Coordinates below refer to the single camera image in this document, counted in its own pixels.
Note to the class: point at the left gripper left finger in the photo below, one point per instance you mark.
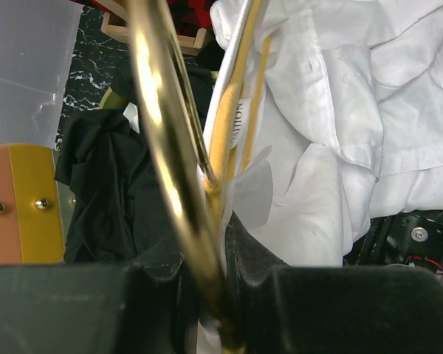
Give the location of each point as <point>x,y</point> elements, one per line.
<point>146,305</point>

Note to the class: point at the olive green laundry basket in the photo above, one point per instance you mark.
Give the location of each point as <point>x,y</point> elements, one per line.
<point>113,101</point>

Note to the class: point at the white button-up shirt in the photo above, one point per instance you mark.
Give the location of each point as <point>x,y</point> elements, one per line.
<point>346,105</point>

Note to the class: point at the black garment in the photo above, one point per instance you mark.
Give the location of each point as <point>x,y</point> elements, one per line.
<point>119,213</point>

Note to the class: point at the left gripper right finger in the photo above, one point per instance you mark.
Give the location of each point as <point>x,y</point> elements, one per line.
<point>353,309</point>

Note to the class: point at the cream cylinder with coloured lid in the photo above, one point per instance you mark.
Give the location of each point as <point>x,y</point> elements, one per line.
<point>35,210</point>

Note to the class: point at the thin natural wooden hanger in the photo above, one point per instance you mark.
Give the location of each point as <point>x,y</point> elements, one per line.
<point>191,171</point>

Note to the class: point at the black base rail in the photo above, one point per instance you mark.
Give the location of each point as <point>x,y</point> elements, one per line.
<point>408,239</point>

